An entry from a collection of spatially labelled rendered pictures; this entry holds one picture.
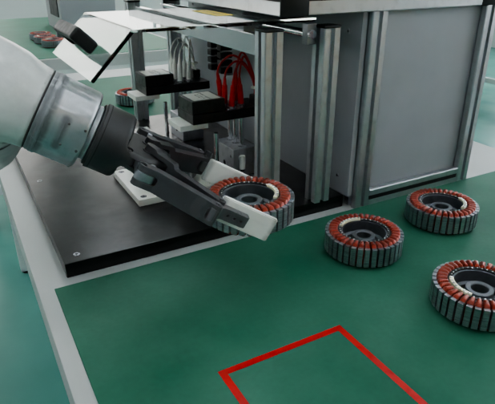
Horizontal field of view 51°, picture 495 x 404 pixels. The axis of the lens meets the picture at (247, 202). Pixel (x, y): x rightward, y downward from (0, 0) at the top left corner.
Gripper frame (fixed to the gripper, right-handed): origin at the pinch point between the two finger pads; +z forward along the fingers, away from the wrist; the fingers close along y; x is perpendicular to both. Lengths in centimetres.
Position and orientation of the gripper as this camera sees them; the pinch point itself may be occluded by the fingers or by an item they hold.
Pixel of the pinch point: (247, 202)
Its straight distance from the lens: 65.4
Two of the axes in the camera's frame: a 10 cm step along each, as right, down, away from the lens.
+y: 1.9, 4.2, -8.9
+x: 4.9, -8.2, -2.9
